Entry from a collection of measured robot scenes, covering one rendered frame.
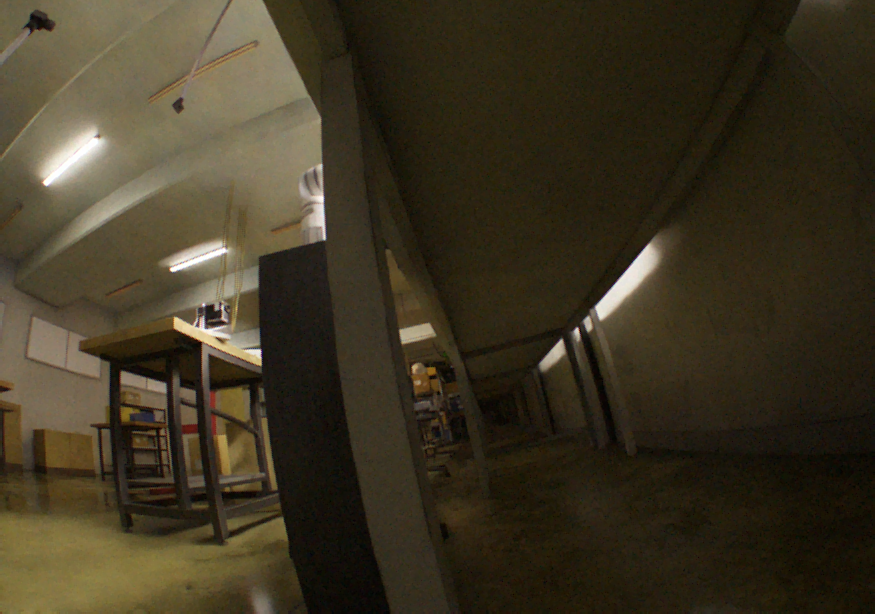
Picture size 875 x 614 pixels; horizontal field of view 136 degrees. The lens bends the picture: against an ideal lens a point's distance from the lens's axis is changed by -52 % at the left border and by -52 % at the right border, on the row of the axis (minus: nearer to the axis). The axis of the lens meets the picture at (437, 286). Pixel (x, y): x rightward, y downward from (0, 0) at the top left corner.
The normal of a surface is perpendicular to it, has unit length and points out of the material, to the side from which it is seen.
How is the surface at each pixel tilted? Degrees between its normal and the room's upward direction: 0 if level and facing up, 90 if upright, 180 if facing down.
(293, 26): 180
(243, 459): 90
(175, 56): 180
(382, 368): 90
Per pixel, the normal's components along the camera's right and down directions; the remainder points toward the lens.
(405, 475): -0.12, -0.36
